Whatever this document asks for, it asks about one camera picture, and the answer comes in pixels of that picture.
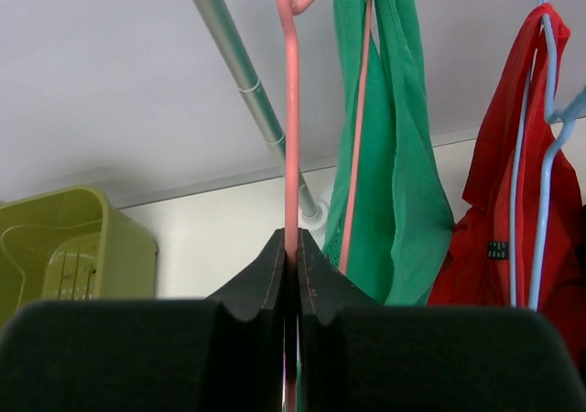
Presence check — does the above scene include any olive green plastic basket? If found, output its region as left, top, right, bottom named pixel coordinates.
left=1, top=186, right=158, bottom=324

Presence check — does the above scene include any pink wire hanger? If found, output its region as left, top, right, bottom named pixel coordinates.
left=276, top=0, right=373, bottom=411

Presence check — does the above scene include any red tank top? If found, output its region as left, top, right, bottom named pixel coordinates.
left=429, top=3, right=585, bottom=362

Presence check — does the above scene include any silver and white clothes rack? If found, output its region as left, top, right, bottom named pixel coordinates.
left=177, top=0, right=331, bottom=244

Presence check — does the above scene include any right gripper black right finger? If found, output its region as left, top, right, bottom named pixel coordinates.
left=298, top=229, right=385, bottom=326

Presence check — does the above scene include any green tank top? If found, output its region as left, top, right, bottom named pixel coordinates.
left=322, top=0, right=454, bottom=306

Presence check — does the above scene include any light blue wire hanger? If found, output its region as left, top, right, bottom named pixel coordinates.
left=508, top=0, right=586, bottom=312

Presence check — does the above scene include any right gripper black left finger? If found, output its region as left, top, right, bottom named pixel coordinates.
left=205, top=229, right=285, bottom=322

